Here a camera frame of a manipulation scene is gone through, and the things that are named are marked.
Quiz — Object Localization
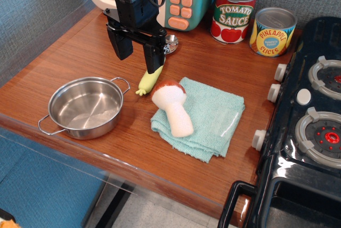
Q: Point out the pineapple slices can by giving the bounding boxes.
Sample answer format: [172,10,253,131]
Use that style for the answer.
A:
[249,7,297,57]

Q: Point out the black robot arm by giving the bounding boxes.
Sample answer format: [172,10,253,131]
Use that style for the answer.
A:
[104,0,167,74]

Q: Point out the stainless steel pot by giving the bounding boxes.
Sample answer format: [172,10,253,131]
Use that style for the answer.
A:
[38,77,131,140]

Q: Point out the metal spoon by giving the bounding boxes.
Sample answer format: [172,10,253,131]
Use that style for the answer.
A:
[164,35,178,55]

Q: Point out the teal folded cloth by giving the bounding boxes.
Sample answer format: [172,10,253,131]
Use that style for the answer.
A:
[151,77,245,163]

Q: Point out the tomato sauce can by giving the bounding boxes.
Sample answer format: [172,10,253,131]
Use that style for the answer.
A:
[210,0,256,44]

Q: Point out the black toy stove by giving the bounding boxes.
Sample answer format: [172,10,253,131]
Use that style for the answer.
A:
[218,17,340,227]

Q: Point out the plush mushroom toy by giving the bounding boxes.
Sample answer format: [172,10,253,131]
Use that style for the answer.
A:
[151,79,194,137]

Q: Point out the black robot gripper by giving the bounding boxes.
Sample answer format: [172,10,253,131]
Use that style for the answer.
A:
[104,0,166,74]

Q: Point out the orange plush object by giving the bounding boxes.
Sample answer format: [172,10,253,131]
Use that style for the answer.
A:
[0,219,21,228]

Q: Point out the yellow-green toy vegetable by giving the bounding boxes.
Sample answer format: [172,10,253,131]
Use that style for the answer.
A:
[135,66,164,96]

